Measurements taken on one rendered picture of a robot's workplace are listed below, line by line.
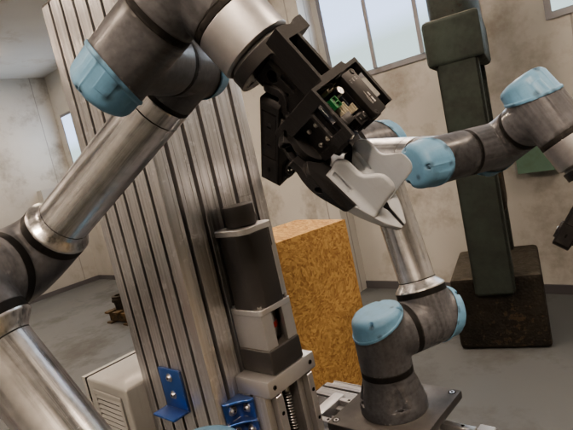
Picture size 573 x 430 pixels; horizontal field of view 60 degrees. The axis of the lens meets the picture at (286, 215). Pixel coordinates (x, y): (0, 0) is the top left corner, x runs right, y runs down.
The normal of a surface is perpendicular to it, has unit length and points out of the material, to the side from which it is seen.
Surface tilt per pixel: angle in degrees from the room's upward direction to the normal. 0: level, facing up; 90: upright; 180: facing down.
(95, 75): 102
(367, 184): 113
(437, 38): 90
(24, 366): 63
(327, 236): 90
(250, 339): 90
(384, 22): 90
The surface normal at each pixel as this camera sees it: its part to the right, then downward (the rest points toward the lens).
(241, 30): -0.08, 0.13
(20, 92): 0.73, -0.07
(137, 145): 0.26, 0.65
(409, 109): -0.65, 0.24
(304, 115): -0.59, 0.57
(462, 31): -0.40, 0.21
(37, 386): 0.47, -0.45
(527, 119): -0.81, 0.42
